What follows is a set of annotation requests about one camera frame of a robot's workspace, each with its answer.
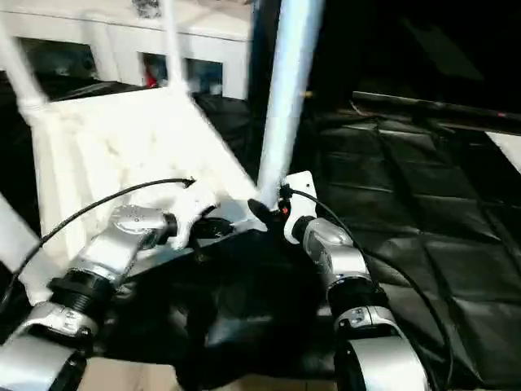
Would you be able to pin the white plastic table leg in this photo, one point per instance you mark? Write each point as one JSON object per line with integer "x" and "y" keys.
{"x": 291, "y": 89}
{"x": 18, "y": 240}
{"x": 22, "y": 73}
{"x": 176, "y": 45}

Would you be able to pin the shiny object on cabinet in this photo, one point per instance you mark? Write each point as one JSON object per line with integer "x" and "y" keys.
{"x": 148, "y": 6}

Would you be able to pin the white plastic table top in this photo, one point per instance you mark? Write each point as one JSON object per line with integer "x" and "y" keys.
{"x": 122, "y": 142}

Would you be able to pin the white cabinet with glass doors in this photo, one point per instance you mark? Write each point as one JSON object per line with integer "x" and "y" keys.
{"x": 114, "y": 32}

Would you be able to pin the black mat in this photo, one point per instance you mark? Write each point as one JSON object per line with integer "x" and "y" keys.
{"x": 407, "y": 183}

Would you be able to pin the black backdrop cloth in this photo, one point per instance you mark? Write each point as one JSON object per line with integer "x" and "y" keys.
{"x": 407, "y": 45}

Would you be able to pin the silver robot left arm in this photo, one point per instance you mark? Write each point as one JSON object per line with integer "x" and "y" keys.
{"x": 118, "y": 236}

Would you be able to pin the small red bottle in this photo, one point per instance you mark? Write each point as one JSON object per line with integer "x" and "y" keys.
{"x": 150, "y": 76}

